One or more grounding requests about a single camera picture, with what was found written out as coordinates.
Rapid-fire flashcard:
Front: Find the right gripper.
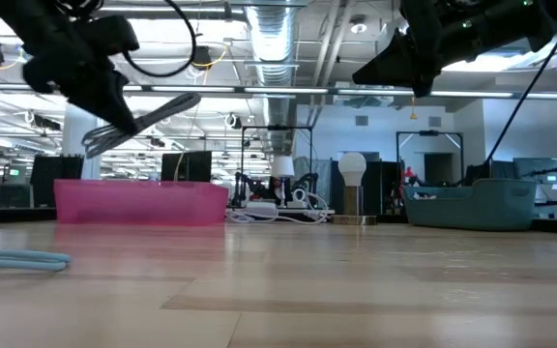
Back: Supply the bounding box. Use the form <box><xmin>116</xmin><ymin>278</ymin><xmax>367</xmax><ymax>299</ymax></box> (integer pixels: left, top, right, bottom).
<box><xmin>352</xmin><ymin>0</ymin><xmax>483</xmax><ymax>98</ymax></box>

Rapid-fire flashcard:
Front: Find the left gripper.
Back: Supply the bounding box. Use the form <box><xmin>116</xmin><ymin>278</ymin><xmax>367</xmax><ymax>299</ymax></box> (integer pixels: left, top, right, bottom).
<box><xmin>21</xmin><ymin>14</ymin><xmax>140</xmax><ymax>136</ymax></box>

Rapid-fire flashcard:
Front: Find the grey and cream cable bundle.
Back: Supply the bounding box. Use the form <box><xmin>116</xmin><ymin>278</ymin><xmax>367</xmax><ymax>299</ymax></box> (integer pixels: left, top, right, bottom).
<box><xmin>81</xmin><ymin>92</ymin><xmax>202</xmax><ymax>160</ymax></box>

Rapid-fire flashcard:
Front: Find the red translucent plastic bin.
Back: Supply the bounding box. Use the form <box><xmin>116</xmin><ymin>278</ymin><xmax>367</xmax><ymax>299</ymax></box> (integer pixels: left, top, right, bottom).
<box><xmin>53</xmin><ymin>178</ymin><xmax>230</xmax><ymax>226</ymax></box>

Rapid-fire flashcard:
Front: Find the white light bulb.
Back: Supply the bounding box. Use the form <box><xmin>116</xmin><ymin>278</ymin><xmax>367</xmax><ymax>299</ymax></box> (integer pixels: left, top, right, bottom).
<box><xmin>337</xmin><ymin>151</ymin><xmax>367</xmax><ymax>188</ymax></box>

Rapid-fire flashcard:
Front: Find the white background lamp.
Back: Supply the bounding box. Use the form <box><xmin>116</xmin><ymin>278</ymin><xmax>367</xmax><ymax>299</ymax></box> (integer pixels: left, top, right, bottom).
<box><xmin>271</xmin><ymin>155</ymin><xmax>296</xmax><ymax>204</ymax></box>

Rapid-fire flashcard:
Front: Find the brass lamp base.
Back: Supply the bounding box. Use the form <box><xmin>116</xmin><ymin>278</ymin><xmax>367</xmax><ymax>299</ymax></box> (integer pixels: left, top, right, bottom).
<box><xmin>330</xmin><ymin>186</ymin><xmax>378</xmax><ymax>226</ymax></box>

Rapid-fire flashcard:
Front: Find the teal plastic basket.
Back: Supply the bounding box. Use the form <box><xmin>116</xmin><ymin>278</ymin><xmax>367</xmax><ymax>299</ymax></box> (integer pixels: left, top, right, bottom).
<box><xmin>402</xmin><ymin>178</ymin><xmax>539</xmax><ymax>232</ymax></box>

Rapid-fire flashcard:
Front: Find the black background station frame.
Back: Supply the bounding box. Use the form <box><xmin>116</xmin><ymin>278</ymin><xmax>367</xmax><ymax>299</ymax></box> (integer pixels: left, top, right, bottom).
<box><xmin>396</xmin><ymin>130</ymin><xmax>465</xmax><ymax>188</ymax></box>
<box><xmin>240</xmin><ymin>125</ymin><xmax>314</xmax><ymax>209</ymax></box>

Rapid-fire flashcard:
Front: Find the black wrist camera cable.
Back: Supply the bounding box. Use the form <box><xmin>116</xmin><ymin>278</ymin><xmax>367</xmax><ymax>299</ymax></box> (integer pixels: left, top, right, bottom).
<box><xmin>123</xmin><ymin>0</ymin><xmax>197</xmax><ymax>78</ymax></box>

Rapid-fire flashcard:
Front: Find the silver ventilation duct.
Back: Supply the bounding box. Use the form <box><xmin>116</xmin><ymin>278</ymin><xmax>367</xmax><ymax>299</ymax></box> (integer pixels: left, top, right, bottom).
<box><xmin>244</xmin><ymin>0</ymin><xmax>304</xmax><ymax>151</ymax></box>

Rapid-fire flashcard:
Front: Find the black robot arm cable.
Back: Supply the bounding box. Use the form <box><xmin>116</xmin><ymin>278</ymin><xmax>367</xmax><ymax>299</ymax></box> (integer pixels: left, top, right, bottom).
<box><xmin>484</xmin><ymin>28</ymin><xmax>557</xmax><ymax>168</ymax></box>

